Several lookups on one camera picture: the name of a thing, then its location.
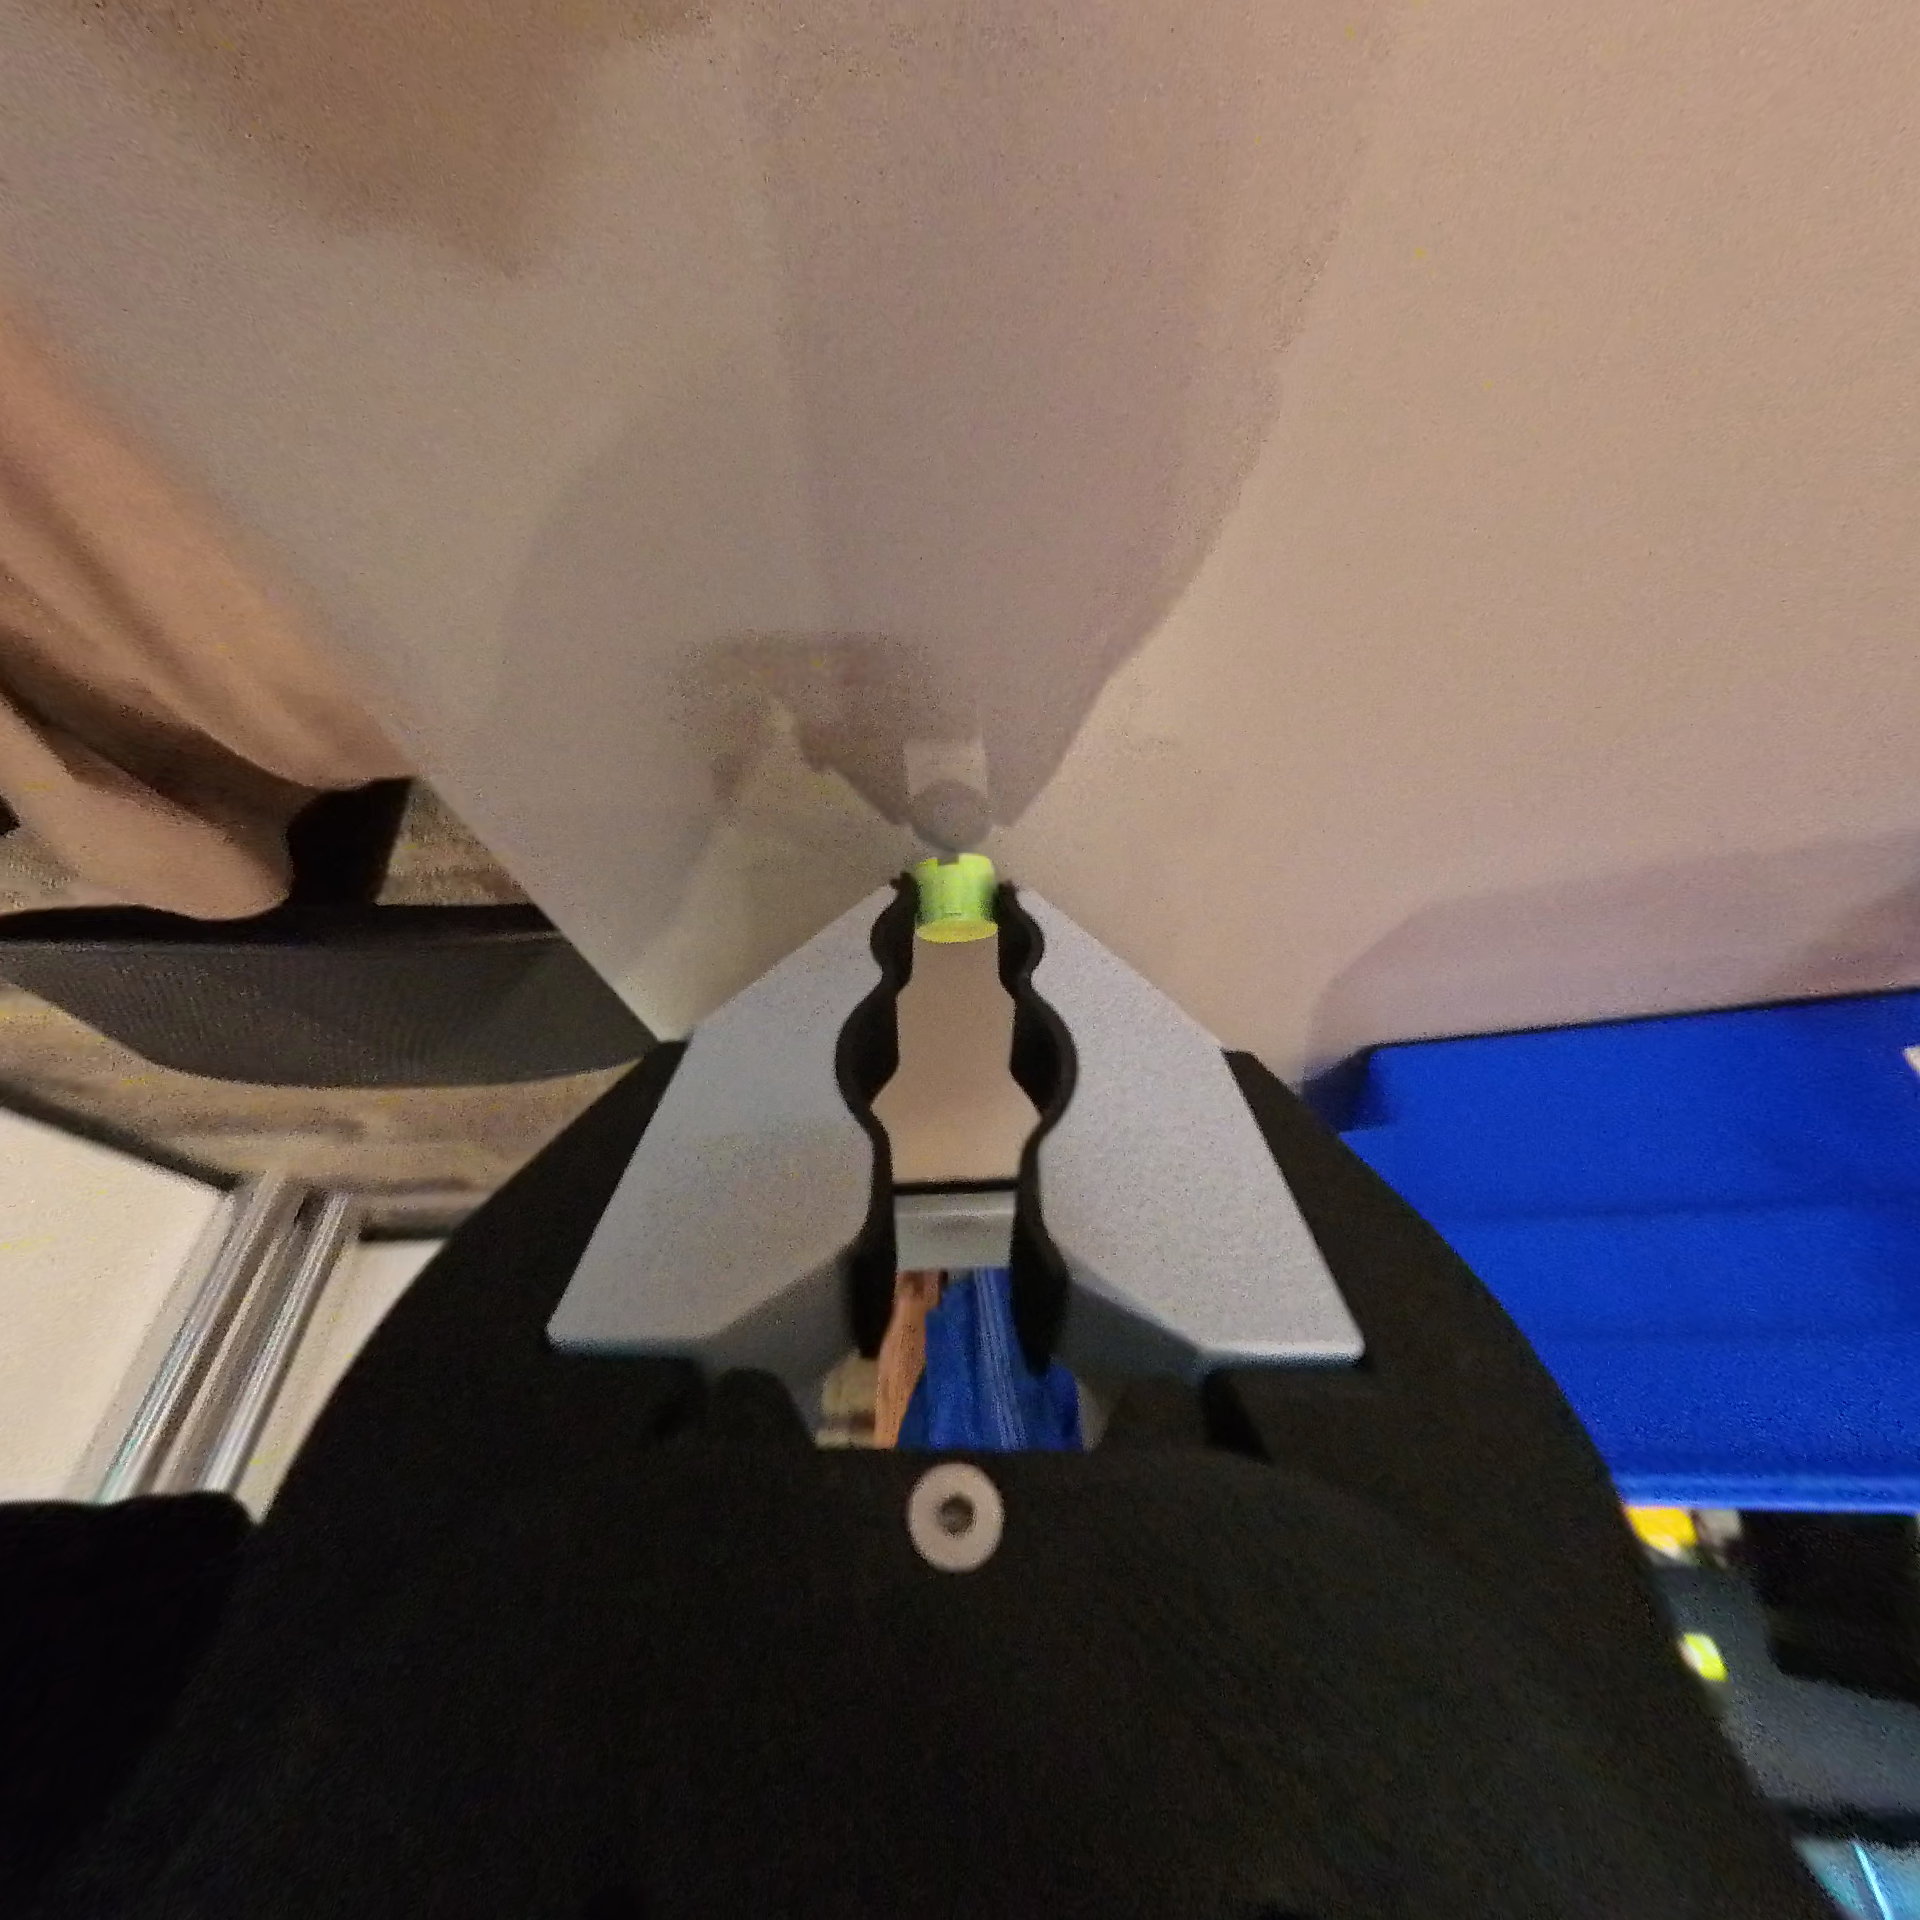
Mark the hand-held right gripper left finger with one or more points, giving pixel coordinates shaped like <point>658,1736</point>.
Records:
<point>721,1201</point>

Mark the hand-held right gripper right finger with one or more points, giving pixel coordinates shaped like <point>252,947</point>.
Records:
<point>1184,1201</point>

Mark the small lime round brick piece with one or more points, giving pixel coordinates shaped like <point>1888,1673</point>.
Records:
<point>954,901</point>

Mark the blue plastic bin white tag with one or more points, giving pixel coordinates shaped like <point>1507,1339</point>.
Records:
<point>1650,1276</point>

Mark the silver metal rail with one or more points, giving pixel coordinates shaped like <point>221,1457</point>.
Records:
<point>225,1334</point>

